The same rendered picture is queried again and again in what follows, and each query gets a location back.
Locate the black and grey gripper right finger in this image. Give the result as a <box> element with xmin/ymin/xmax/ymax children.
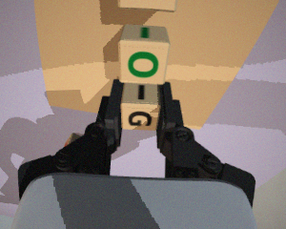
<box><xmin>156</xmin><ymin>82</ymin><xmax>255</xmax><ymax>208</ymax></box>

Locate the tan flat mat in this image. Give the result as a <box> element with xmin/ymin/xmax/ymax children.
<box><xmin>34</xmin><ymin>0</ymin><xmax>279</xmax><ymax>130</ymax></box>

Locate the beige letter block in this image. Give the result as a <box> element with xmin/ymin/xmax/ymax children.
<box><xmin>118</xmin><ymin>25</ymin><xmax>171</xmax><ymax>85</ymax></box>
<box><xmin>118</xmin><ymin>0</ymin><xmax>178</xmax><ymax>12</ymax></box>
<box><xmin>64</xmin><ymin>133</ymin><xmax>80</xmax><ymax>147</ymax></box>
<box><xmin>121</xmin><ymin>83</ymin><xmax>161</xmax><ymax>131</ymax></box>

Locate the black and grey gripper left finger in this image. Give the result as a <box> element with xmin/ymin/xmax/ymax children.
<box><xmin>18</xmin><ymin>79</ymin><xmax>124</xmax><ymax>199</ymax></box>

